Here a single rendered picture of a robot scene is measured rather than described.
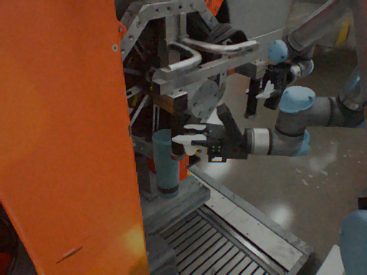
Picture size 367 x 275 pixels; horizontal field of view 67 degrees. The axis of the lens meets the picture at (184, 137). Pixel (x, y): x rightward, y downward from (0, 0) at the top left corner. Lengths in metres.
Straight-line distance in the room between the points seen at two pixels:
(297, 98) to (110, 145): 0.48
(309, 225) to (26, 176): 1.55
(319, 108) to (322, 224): 1.10
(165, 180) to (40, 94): 0.74
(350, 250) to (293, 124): 0.42
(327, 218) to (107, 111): 1.60
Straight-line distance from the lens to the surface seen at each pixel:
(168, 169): 0.95
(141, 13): 0.84
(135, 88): 1.02
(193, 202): 1.49
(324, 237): 1.71
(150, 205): 1.39
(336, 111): 0.76
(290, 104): 0.72
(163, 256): 1.01
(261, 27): 1.47
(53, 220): 0.39
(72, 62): 0.30
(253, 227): 1.53
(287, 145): 0.78
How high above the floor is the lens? 1.25
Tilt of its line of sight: 34 degrees down
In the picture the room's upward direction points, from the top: straight up
